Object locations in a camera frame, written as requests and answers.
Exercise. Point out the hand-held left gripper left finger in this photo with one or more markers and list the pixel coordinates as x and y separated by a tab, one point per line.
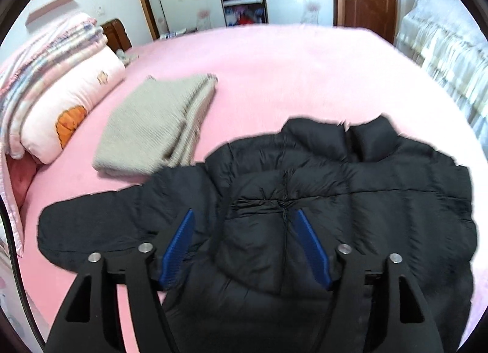
179	246

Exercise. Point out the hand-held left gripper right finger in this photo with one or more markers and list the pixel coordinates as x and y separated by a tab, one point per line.
312	248

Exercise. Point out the black puffer jacket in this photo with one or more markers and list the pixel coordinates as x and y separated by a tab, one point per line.
305	170

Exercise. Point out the folded beige knitted sweater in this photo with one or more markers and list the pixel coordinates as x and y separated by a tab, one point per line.
152	128

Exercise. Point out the red pillow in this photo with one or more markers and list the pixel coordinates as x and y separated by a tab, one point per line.
23	177

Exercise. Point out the bed with pink sheet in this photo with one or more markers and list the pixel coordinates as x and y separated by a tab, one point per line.
286	71

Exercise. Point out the white pillow with orange print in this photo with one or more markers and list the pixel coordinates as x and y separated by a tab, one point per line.
76	97

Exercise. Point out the small grey soft toy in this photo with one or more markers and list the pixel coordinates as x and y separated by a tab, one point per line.
124	56

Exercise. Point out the wooden headboard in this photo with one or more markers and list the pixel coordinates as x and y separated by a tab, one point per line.
116	35

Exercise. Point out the folded striped pastel blanket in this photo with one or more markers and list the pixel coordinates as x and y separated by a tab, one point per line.
49	48

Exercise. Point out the white ruffled cloth cover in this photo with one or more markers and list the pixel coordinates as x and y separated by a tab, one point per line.
446	44

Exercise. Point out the pink wall shelf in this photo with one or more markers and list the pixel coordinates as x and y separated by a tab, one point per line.
51	8

